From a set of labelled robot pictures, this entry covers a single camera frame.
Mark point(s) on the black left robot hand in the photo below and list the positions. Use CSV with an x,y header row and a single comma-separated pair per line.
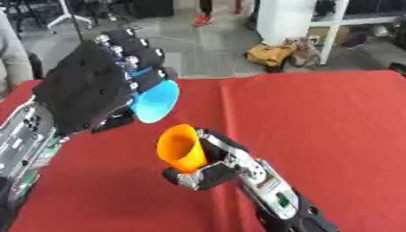
x,y
84,87

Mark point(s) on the person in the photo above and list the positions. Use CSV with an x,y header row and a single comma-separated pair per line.
x,y
13,54
204,13

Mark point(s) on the blue plastic cup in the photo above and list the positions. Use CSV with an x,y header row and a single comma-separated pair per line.
x,y
156,102

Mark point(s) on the yellow bag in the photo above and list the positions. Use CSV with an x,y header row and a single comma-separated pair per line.
x,y
270,53

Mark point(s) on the white pillar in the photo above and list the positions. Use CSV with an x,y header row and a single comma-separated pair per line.
x,y
284,21

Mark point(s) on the black cabinet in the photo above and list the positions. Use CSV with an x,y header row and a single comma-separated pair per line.
x,y
152,8

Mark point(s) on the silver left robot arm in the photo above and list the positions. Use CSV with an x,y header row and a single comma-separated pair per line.
x,y
24,145

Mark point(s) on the white office chair base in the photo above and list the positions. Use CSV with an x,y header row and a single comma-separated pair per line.
x,y
67,16

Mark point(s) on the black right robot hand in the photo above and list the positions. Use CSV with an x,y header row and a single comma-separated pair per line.
x,y
216,169

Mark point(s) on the orange plastic cup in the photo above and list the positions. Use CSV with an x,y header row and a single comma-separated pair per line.
x,y
181,148

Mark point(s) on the white shelf frame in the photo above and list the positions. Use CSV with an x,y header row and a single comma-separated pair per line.
x,y
338,22

